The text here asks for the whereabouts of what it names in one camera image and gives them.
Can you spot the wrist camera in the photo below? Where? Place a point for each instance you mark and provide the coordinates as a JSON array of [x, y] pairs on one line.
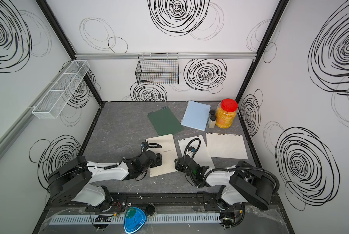
[[193, 150], [144, 144]]

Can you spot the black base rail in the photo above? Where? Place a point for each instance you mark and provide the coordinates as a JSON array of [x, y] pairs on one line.
[[121, 202]]

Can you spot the beige powder spice bottle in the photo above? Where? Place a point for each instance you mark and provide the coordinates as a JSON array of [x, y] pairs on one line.
[[212, 121]]

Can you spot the rear black-capped spice bottle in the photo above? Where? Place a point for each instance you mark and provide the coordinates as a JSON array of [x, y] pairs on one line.
[[212, 112]]

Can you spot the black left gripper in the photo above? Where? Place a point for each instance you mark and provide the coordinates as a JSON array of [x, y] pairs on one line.
[[156, 163]]

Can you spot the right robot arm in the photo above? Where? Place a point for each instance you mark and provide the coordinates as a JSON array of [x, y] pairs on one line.
[[240, 183]]

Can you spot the green spiral notepad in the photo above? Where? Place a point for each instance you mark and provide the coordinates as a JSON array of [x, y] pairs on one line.
[[165, 122]]

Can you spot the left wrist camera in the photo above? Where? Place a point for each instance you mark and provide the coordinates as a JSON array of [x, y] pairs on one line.
[[144, 144]]

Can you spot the beige spiral notebook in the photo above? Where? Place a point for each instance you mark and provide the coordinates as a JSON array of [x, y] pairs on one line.
[[168, 152]]

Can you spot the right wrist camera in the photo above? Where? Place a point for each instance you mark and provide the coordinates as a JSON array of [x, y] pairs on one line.
[[193, 150]]

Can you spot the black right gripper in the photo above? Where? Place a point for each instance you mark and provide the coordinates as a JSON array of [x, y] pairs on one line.
[[179, 165]]

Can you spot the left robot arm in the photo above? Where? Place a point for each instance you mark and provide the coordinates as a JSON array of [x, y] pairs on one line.
[[73, 182]]

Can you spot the torn lined paper page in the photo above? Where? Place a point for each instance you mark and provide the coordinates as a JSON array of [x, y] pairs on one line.
[[228, 146]]

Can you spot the light blue spiral notebook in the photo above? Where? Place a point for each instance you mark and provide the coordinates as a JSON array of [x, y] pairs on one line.
[[196, 115]]

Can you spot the black wire wall basket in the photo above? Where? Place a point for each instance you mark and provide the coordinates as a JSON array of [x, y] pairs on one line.
[[159, 68]]

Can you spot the corn flakes jar red lid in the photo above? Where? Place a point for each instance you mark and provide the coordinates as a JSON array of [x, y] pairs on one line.
[[226, 113]]

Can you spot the white wire wall shelf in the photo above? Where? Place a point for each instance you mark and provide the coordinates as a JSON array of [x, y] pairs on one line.
[[69, 88]]

